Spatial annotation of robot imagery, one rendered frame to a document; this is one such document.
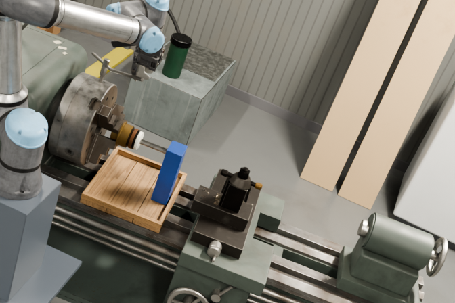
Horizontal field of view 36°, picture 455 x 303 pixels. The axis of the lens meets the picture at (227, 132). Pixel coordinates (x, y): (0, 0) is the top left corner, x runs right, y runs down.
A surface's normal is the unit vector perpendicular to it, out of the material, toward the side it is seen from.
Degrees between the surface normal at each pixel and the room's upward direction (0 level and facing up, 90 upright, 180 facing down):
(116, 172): 0
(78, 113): 54
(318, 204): 0
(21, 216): 90
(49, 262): 0
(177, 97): 90
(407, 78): 74
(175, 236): 26
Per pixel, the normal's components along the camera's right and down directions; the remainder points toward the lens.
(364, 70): -0.19, 0.17
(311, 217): 0.30, -0.82
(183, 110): -0.29, 0.40
